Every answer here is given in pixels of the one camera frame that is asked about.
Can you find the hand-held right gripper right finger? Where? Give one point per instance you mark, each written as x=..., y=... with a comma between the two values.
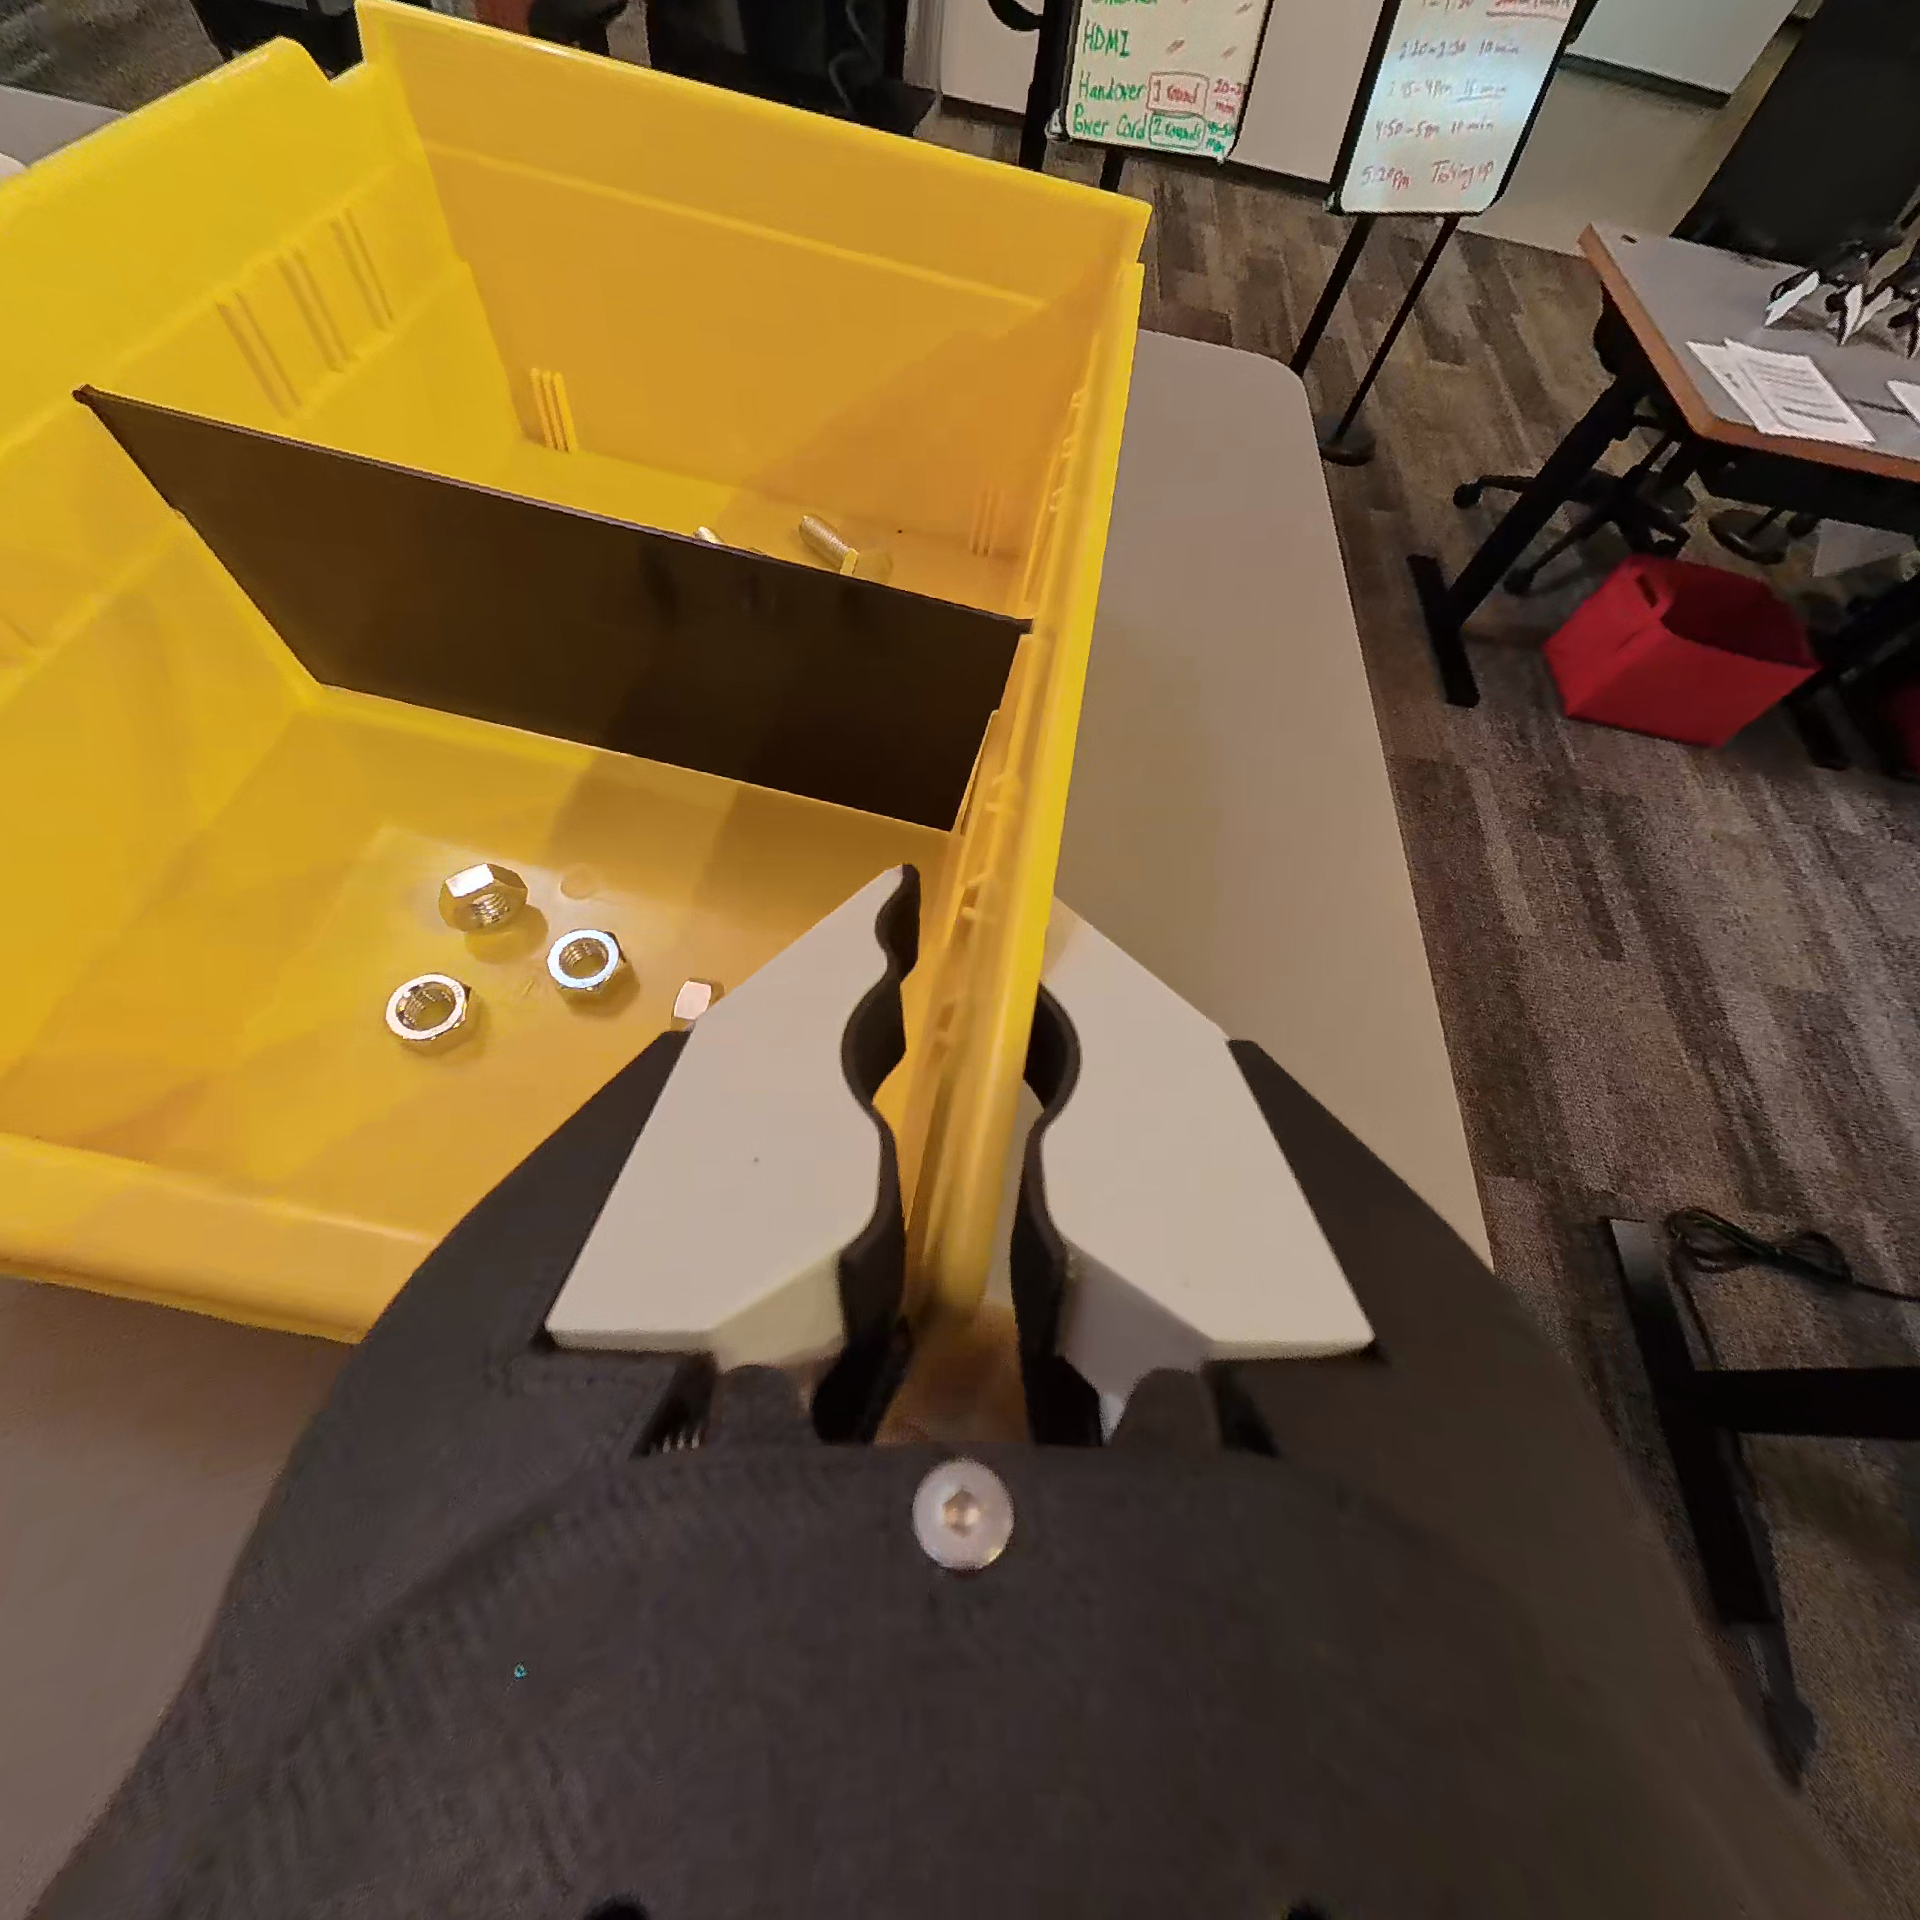
x=1201, y=1201

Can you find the background office desk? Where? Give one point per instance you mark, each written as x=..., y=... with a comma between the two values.
x=1726, y=331

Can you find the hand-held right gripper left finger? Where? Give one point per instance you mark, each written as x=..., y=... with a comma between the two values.
x=737, y=1201

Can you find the yellow plastic bin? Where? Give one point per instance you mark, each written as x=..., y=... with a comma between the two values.
x=750, y=331

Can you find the red bin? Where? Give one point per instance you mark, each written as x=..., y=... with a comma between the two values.
x=1680, y=645

